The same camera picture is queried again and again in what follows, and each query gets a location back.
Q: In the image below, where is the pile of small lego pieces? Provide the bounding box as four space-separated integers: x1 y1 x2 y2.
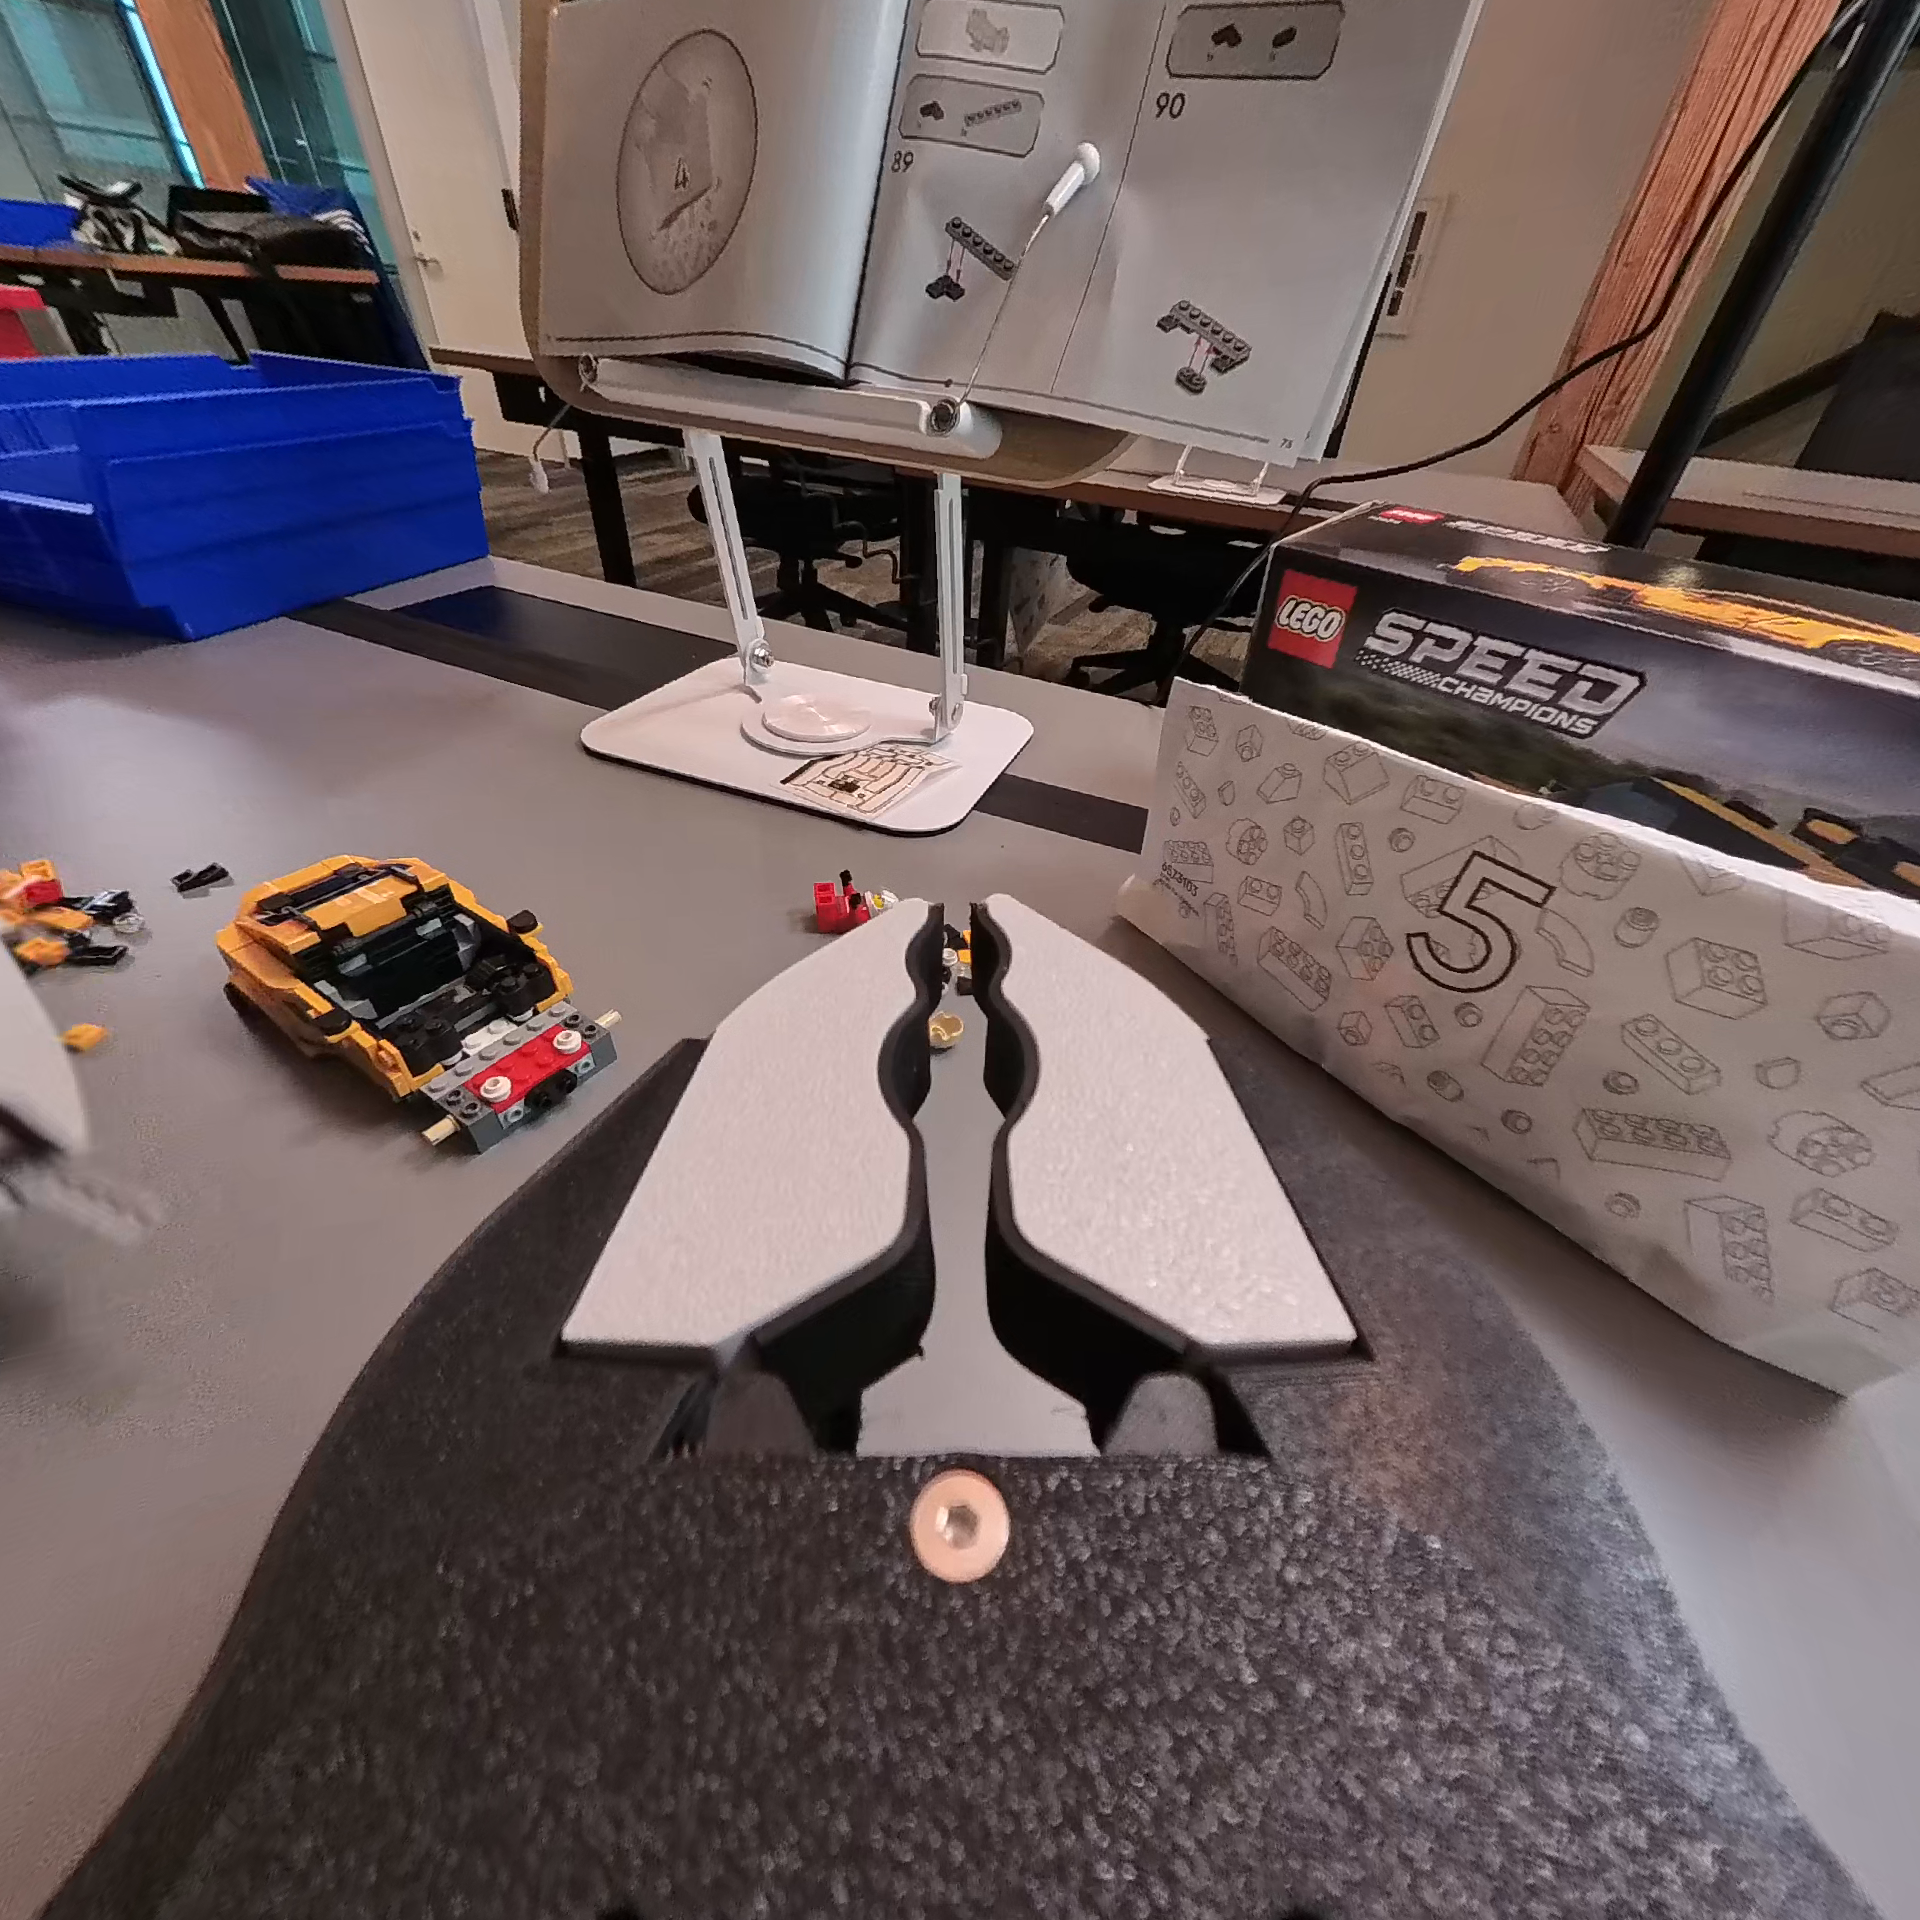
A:
0 857 146 976

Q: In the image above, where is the brown wooden desk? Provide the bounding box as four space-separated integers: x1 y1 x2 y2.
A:
1567 442 1920 567

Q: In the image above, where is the wooden desk with black legs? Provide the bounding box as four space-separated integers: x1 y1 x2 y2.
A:
0 240 385 367

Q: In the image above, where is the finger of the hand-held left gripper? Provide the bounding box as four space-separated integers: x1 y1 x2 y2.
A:
0 945 92 1153
0 1162 166 1249

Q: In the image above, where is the blue storage bin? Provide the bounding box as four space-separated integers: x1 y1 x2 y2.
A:
0 353 490 640

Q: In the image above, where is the white numbered paper bag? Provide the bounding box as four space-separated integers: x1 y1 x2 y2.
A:
1118 679 1920 1396

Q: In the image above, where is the lego set box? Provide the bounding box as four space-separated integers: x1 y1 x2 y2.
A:
1245 504 1920 904

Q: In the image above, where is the white book stand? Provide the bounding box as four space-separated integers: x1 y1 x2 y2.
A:
576 143 1103 835

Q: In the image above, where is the black bag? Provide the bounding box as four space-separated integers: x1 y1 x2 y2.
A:
165 188 365 275

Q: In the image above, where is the black cable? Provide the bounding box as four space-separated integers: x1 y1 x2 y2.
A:
1183 0 1849 681

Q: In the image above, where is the yellow lego car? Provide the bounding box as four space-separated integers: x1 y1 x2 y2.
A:
215 855 625 1160

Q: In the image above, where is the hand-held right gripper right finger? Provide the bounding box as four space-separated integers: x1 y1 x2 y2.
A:
969 896 1359 1446

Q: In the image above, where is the lego instruction booklet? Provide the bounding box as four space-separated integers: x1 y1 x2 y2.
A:
537 0 1487 465

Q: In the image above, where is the lego sticker sheet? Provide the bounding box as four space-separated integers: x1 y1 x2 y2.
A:
778 745 961 822

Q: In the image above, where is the wooden support post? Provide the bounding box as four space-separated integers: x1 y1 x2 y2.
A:
1514 0 1849 484

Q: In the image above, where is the black metal pole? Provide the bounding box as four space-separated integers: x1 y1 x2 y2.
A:
1604 0 1920 551

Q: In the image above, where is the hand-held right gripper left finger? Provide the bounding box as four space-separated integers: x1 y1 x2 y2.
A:
557 896 945 1449

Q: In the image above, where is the black office chair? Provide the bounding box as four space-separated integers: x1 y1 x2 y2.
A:
735 450 905 636
1049 527 1250 702

